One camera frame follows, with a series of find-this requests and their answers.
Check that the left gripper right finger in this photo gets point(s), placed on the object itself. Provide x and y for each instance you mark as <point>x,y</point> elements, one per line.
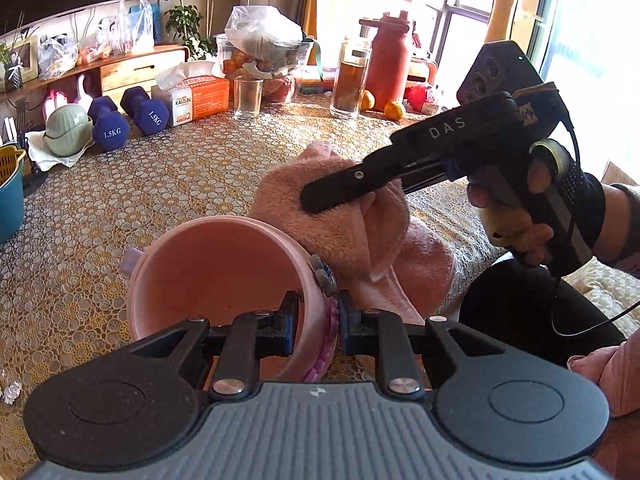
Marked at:
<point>381,335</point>

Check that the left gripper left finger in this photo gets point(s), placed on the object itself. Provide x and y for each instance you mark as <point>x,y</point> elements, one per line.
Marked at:
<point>241,346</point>

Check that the pink towel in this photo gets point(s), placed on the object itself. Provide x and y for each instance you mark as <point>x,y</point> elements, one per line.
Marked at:
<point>385,258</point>

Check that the pink and lilac colander bowl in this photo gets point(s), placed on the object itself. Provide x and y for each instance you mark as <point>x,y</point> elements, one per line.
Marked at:
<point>223,266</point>

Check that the person's right hand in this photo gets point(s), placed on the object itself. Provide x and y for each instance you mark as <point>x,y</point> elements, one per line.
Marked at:
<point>607,216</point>

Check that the red container on table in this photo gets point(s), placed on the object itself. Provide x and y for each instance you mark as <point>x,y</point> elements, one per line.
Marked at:
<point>420,86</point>

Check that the orange fruit right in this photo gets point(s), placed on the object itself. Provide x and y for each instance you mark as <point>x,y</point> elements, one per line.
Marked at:
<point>394,111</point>

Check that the orange fruit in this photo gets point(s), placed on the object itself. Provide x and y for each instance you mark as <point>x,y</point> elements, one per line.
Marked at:
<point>394,111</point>
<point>367,101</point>

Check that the red water jug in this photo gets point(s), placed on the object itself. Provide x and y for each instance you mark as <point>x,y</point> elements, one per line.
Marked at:
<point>390,58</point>

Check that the orange fruit left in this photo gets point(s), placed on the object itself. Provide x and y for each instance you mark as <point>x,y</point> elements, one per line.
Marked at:
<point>367,101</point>

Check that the yellow curtain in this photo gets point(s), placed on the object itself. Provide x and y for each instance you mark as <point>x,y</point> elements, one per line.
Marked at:
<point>312,0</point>

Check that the blue dumbbell right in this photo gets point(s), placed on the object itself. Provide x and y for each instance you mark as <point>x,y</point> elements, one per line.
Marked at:
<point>149,115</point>

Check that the blue dumbbell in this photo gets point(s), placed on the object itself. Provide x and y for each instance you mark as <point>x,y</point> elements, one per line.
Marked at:
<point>110,128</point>
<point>149,115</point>

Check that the blue dumbbell left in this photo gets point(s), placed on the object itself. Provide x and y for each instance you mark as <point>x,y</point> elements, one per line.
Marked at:
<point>110,128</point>

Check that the plastic bag of fruit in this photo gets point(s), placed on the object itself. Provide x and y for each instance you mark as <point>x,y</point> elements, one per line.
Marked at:
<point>261,42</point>

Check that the clear drinking glass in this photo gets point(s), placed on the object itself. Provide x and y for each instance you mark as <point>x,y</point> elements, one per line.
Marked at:
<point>247,97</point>

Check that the orange tissue box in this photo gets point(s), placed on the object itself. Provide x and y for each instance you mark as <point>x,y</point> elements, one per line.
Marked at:
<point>192,91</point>

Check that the white cloth under pot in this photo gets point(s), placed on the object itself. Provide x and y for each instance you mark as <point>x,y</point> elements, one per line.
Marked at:
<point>40,154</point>

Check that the green ceramic pot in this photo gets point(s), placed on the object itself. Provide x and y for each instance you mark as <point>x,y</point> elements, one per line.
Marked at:
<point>68,130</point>

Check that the teal bowl with yellow strainer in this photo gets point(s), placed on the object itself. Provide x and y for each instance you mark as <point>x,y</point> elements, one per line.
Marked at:
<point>11,190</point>

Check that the wooden tv console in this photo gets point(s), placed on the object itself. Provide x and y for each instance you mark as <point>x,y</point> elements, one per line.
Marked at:
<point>105,77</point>

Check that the green potted tree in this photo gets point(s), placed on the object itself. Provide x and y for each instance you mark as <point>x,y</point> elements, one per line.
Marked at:
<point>191,22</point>

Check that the framed photo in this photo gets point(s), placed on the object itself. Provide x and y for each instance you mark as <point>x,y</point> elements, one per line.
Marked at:
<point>19,62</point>

